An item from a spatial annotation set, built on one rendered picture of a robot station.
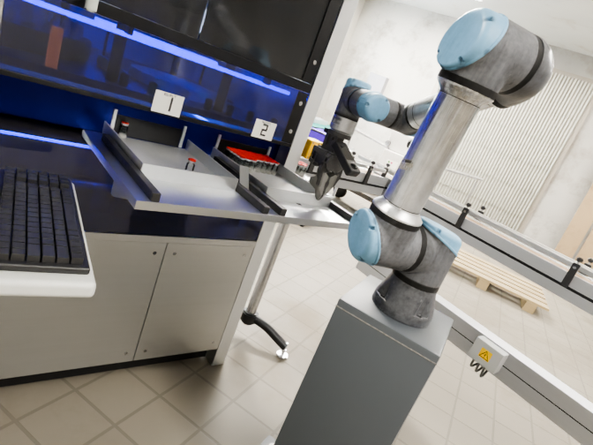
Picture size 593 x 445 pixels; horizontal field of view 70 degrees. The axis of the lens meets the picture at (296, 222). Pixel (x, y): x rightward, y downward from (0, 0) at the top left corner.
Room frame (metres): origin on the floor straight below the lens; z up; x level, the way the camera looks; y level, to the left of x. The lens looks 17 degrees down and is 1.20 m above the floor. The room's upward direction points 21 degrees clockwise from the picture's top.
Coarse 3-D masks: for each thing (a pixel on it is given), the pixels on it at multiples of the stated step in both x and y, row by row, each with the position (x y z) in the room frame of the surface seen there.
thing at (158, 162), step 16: (112, 128) 1.12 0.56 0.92; (128, 144) 1.15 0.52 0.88; (144, 144) 1.22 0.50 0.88; (160, 144) 1.29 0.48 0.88; (192, 144) 1.32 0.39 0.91; (144, 160) 1.06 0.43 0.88; (160, 160) 1.12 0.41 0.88; (176, 160) 1.18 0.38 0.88; (208, 160) 1.23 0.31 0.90; (160, 176) 0.96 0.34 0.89; (176, 176) 0.99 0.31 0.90; (192, 176) 1.01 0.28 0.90; (208, 176) 1.04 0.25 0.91; (224, 176) 1.15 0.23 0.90
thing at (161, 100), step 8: (160, 96) 1.18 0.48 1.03; (168, 96) 1.20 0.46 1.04; (176, 96) 1.22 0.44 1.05; (152, 104) 1.17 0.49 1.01; (160, 104) 1.19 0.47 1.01; (168, 104) 1.20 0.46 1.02; (176, 104) 1.22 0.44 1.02; (160, 112) 1.19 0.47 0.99; (168, 112) 1.21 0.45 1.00; (176, 112) 1.22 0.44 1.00
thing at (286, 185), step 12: (252, 180) 1.20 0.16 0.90; (264, 180) 1.34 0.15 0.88; (276, 180) 1.41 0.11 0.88; (288, 180) 1.47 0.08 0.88; (300, 180) 1.44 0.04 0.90; (276, 192) 1.17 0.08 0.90; (288, 192) 1.20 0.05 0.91; (300, 192) 1.23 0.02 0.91; (312, 192) 1.38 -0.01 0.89; (312, 204) 1.28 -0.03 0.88; (324, 204) 1.31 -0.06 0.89
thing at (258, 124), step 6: (258, 120) 1.41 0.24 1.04; (258, 126) 1.42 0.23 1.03; (264, 126) 1.43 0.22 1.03; (270, 126) 1.45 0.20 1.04; (252, 132) 1.41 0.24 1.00; (258, 132) 1.42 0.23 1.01; (264, 132) 1.44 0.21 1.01; (270, 132) 1.46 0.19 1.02; (264, 138) 1.45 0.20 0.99; (270, 138) 1.46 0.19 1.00
